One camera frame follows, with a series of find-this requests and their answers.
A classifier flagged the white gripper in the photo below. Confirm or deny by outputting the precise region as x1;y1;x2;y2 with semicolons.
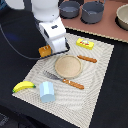
39;17;68;53

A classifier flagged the orange toy bread loaf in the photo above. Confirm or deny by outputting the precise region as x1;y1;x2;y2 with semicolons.
38;45;51;57

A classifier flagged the grey frying pan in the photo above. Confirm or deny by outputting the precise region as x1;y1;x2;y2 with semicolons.
59;1;80;19

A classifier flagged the yellow toy box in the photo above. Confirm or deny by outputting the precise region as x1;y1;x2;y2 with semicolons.
76;38;94;50

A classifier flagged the grey cooking pot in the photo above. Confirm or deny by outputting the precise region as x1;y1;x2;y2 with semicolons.
81;0;104;24

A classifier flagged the light blue milk carton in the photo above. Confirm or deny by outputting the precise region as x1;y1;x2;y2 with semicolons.
39;81;55;103

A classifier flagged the yellow toy banana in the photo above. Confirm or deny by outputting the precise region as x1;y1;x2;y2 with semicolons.
12;81;36;93

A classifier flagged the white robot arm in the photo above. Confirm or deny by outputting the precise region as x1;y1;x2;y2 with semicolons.
5;0;66;53

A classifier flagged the round wooden plate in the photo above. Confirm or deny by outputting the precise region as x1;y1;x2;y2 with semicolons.
55;55;83;78

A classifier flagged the beige woven placemat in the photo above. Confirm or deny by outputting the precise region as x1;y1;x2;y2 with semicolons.
13;33;114;128

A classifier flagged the beige bowl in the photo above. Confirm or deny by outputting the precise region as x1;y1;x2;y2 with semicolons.
116;4;128;31

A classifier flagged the knife with wooden handle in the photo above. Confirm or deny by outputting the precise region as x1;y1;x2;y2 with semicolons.
77;55;97;63

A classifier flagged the fork with wooden handle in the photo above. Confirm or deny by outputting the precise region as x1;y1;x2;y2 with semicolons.
43;71;84;90

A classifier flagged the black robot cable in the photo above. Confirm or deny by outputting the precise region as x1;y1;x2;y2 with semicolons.
0;23;44;62

